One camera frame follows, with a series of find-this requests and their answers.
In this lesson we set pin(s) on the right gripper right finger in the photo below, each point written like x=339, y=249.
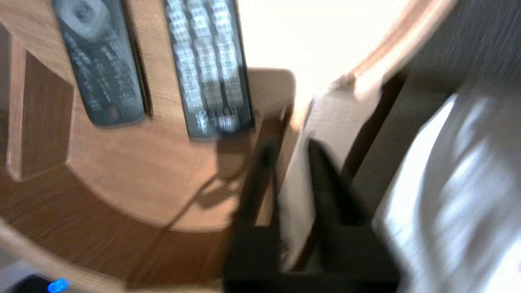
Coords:
x=331, y=191

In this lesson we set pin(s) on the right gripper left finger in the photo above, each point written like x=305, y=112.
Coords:
x=260, y=187

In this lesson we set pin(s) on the black remote with grey buttons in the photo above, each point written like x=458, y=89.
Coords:
x=207, y=73

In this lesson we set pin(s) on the black Philips remote control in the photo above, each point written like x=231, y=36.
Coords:
x=101, y=73

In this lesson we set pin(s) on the grey fabric bed base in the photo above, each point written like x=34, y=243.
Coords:
x=411, y=134

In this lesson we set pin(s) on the round wooden bedside table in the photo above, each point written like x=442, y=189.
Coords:
x=163, y=171

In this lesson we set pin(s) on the white bed sheet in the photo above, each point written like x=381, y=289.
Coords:
x=456, y=195

